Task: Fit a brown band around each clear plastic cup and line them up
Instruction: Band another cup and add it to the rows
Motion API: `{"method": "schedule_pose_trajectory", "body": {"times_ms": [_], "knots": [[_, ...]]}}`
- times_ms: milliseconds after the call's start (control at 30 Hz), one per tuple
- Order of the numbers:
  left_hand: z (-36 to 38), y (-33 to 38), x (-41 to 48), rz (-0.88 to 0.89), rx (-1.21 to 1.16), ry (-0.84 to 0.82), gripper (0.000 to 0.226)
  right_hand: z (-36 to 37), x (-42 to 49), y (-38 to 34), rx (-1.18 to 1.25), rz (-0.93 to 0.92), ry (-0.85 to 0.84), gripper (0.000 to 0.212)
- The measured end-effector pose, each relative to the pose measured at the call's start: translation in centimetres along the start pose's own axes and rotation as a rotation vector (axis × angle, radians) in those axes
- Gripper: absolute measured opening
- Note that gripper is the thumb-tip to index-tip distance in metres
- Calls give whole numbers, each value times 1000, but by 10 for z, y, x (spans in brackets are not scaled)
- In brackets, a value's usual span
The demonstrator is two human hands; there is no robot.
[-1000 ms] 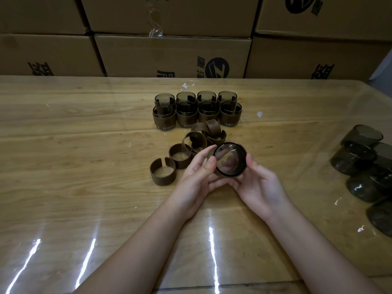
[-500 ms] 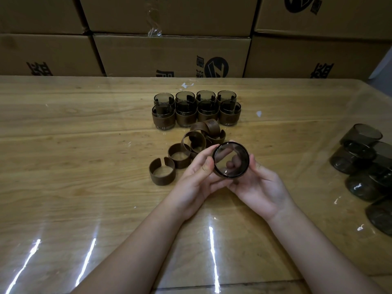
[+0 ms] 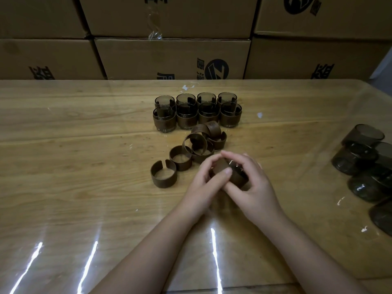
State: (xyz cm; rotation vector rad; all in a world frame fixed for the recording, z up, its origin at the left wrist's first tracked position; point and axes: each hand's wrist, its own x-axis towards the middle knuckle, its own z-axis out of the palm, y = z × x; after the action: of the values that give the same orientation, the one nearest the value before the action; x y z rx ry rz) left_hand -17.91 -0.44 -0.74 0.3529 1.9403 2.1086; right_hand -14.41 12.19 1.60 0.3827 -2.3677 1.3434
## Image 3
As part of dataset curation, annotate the person's right hand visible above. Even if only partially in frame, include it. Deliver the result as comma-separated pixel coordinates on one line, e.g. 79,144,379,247
220,149,287,230

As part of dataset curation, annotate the person's left hand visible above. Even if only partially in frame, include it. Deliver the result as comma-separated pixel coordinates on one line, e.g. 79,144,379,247
179,153,233,224

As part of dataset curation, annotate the smoky tinted glass cup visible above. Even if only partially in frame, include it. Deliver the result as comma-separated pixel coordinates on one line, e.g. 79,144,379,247
219,102,243,128
217,91,238,107
152,107,177,133
176,93,197,108
196,92,217,107
198,102,221,125
176,103,199,130
154,95,176,112
211,158,249,189

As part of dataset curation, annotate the pile of brown sleeve rings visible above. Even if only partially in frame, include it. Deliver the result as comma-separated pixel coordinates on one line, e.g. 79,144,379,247
169,120,228,172

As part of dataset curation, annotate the cluster of smoky glass cups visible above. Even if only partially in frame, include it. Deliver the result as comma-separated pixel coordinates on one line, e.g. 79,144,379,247
330,124,392,238

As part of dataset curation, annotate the person's right forearm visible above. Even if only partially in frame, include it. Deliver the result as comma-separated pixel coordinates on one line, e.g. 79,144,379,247
266,211,371,294

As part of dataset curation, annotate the person's left forearm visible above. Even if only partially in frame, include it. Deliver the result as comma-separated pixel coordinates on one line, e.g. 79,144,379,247
89,211,203,294

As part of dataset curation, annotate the stack of brown cardboard boxes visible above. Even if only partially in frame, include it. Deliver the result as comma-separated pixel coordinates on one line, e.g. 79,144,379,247
0,0,392,80

